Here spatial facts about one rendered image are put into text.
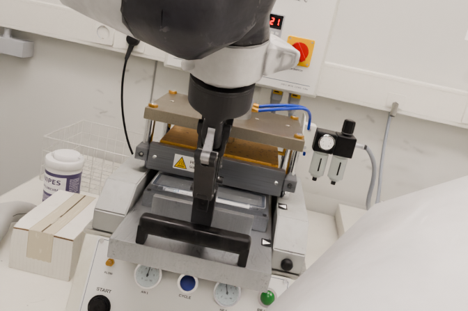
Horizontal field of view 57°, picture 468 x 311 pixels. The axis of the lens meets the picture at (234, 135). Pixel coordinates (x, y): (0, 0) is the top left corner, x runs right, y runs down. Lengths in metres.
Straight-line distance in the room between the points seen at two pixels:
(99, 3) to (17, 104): 1.26
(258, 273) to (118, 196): 0.25
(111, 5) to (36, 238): 0.59
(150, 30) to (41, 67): 1.23
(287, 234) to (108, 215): 0.27
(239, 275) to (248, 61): 0.29
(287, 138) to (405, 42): 0.71
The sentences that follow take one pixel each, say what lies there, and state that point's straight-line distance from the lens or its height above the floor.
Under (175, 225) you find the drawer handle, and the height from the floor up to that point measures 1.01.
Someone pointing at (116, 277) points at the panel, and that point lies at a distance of 0.70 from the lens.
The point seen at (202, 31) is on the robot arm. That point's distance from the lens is 0.35.
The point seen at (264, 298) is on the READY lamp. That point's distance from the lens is 0.68.
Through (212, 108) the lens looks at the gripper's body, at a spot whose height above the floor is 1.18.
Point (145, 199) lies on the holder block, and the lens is 0.70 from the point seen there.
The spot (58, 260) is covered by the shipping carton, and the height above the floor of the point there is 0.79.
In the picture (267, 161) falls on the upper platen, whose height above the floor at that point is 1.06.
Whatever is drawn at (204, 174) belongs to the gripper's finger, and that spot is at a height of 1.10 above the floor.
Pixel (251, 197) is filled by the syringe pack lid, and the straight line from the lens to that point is 0.72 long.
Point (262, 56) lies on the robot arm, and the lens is 0.46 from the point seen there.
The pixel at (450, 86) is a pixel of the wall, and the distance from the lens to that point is 1.39.
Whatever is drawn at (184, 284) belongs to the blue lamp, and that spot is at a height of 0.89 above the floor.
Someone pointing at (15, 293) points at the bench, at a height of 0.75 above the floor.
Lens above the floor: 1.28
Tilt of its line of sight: 15 degrees down
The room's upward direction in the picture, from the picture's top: 12 degrees clockwise
